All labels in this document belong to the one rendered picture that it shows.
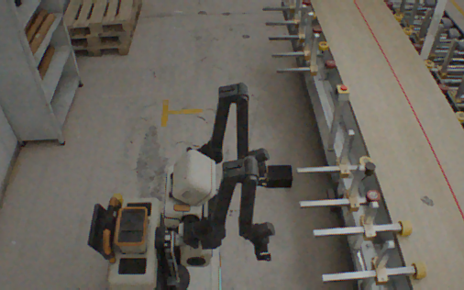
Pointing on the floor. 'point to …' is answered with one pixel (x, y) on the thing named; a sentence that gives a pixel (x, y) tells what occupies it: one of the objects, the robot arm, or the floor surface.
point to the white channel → (433, 29)
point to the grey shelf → (23, 74)
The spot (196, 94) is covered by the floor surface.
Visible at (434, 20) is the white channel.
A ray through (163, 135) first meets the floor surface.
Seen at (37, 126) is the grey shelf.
